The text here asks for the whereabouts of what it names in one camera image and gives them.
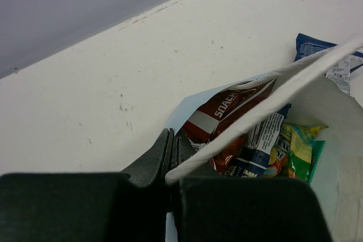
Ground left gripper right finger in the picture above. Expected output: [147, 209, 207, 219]
[171, 135, 334, 242]

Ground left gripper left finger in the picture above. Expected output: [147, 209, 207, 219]
[1, 129, 174, 241]

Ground yellow green Fox's candy bag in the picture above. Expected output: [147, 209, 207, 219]
[263, 122, 327, 181]

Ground green mint candy bag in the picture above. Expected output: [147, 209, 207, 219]
[307, 140, 326, 185]

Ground light blue paper bag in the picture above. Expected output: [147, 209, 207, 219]
[165, 35, 362, 241]

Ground blue white snack bag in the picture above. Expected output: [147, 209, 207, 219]
[293, 32, 363, 97]

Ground red snack mix bag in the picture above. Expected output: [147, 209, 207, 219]
[182, 80, 276, 174]

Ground dark blue snack bar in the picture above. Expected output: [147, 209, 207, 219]
[223, 103, 292, 178]

